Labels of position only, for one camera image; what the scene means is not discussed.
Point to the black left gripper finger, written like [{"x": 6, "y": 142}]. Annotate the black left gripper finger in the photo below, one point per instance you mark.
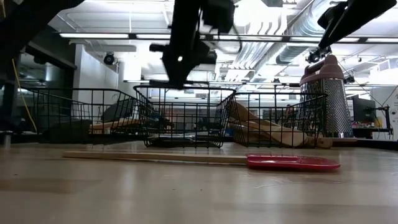
[
  {"x": 188, "y": 77},
  {"x": 174, "y": 77}
]

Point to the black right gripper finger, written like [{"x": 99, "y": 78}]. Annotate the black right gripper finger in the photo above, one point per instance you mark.
[
  {"x": 334, "y": 15},
  {"x": 340, "y": 28}
]

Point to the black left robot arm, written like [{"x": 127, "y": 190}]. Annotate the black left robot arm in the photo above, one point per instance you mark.
[{"x": 31, "y": 25}]

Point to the black ceiling track light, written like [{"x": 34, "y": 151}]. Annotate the black ceiling track light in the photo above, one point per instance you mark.
[{"x": 314, "y": 57}]

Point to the pink steel box grater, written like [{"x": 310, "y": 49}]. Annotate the pink steel box grater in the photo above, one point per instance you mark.
[{"x": 323, "y": 70}]

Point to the black computer monitor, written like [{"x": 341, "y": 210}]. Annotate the black computer monitor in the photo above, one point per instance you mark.
[{"x": 363, "y": 109}]

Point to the overhead light bar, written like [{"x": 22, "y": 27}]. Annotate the overhead light bar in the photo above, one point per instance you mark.
[{"x": 93, "y": 35}]

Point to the person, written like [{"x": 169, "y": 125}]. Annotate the person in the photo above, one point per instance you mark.
[{"x": 289, "y": 112}]

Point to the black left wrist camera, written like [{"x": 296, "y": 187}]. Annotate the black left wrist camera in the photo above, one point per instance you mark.
[{"x": 219, "y": 14}]

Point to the black ceiling dome camera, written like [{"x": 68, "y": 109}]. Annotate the black ceiling dome camera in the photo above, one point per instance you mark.
[{"x": 109, "y": 58}]

